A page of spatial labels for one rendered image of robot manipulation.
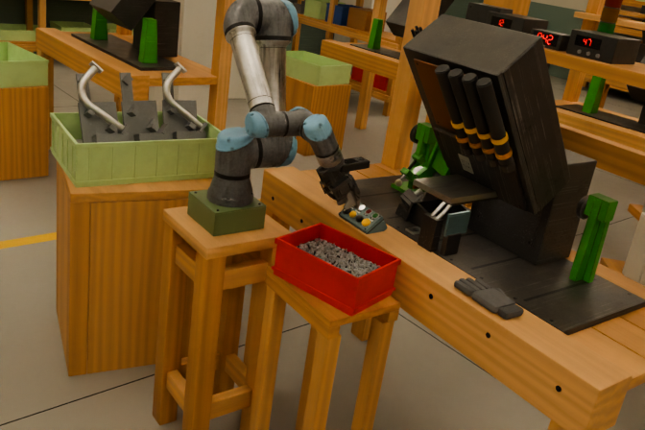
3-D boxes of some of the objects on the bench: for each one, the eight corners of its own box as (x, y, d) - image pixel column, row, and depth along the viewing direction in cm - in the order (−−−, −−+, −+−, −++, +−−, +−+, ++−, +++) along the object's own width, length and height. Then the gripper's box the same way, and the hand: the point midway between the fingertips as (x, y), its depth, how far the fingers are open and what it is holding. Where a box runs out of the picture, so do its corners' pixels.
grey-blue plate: (441, 256, 208) (451, 215, 203) (438, 253, 209) (446, 212, 204) (463, 251, 213) (472, 211, 209) (458, 250, 215) (467, 209, 210)
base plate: (561, 338, 175) (563, 331, 174) (321, 188, 256) (322, 182, 256) (646, 306, 200) (648, 300, 199) (401, 179, 281) (402, 174, 280)
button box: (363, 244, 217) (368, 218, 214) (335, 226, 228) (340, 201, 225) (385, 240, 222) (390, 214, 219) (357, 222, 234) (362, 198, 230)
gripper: (310, 165, 201) (332, 214, 214) (327, 176, 194) (349, 226, 207) (331, 149, 203) (352, 198, 216) (349, 158, 197) (370, 209, 210)
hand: (356, 203), depth 212 cm, fingers closed
